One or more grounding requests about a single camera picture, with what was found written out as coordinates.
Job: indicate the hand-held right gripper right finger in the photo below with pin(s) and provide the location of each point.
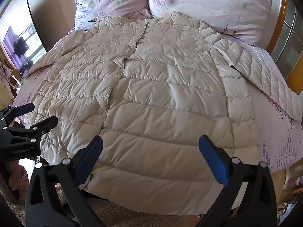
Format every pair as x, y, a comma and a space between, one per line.
214, 160

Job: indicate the person's left forearm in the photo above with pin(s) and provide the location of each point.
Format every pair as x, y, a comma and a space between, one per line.
16, 176

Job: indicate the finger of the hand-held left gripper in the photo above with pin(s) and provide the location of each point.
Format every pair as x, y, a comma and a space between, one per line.
43, 125
22, 110

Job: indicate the beige shaggy rug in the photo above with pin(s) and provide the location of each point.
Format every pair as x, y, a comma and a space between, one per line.
123, 217

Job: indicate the pink floral bed sheet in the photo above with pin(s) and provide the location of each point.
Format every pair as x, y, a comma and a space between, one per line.
272, 132

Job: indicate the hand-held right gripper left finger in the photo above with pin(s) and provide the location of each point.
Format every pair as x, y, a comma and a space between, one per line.
91, 157

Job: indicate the pink floral pillow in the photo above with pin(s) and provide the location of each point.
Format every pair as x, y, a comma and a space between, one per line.
213, 4
106, 0

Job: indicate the cream quilted down jacket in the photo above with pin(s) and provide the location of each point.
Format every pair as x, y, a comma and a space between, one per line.
153, 94

